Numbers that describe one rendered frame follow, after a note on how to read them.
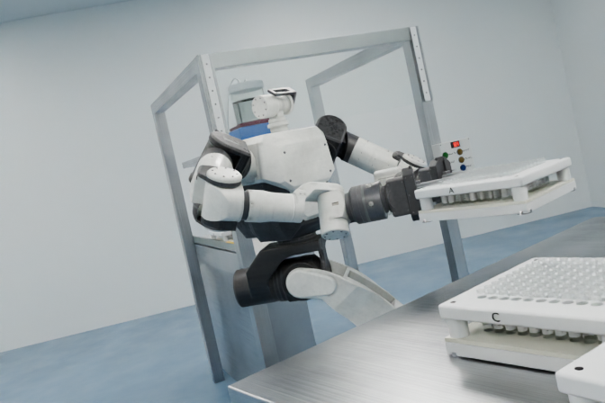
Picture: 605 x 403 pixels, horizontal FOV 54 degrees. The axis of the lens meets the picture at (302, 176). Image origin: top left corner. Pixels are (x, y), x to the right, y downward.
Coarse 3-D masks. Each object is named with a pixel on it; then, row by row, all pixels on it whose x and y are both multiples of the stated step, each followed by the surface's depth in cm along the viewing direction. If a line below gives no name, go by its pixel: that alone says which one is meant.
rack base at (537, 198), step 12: (528, 192) 123; (540, 192) 119; (552, 192) 121; (564, 192) 125; (456, 204) 127; (468, 204) 123; (480, 204) 120; (492, 204) 117; (504, 204) 116; (516, 204) 114; (528, 204) 113; (540, 204) 116; (420, 216) 130; (432, 216) 127; (444, 216) 125; (456, 216) 123; (468, 216) 121; (480, 216) 120
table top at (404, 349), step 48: (576, 240) 133; (336, 336) 101; (384, 336) 96; (432, 336) 91; (240, 384) 89; (288, 384) 85; (336, 384) 81; (384, 384) 77; (432, 384) 74; (480, 384) 71; (528, 384) 69
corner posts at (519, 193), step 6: (564, 168) 128; (558, 174) 129; (564, 174) 128; (558, 180) 129; (564, 180) 128; (516, 192) 114; (522, 192) 113; (426, 198) 128; (516, 198) 114; (522, 198) 113; (420, 204) 130; (426, 204) 128; (432, 204) 129
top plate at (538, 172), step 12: (528, 168) 123; (540, 168) 119; (552, 168) 122; (480, 180) 121; (492, 180) 117; (504, 180) 115; (516, 180) 113; (528, 180) 114; (420, 192) 128; (432, 192) 126; (444, 192) 124; (456, 192) 122; (468, 192) 120
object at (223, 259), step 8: (200, 248) 325; (208, 248) 308; (216, 248) 295; (200, 256) 330; (208, 256) 312; (216, 256) 295; (224, 256) 281; (232, 256) 268; (296, 256) 252; (208, 264) 316; (216, 264) 299; (224, 264) 284; (232, 264) 270; (232, 272) 273
